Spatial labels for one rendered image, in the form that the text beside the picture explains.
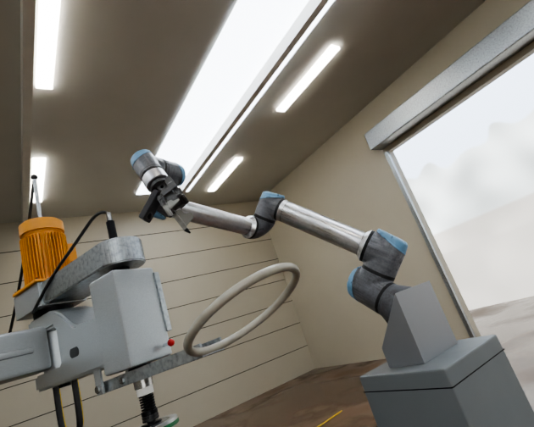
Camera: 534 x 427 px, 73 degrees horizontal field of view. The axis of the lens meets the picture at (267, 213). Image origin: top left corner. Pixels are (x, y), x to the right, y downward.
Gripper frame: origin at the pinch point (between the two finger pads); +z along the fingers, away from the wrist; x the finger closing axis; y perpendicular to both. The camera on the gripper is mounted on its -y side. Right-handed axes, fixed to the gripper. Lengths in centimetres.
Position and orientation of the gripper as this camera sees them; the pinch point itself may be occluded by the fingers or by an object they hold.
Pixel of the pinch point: (180, 226)
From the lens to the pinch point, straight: 126.5
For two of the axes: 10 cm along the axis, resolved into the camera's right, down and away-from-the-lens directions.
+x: 2.0, 4.3, 8.8
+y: 7.9, -6.0, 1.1
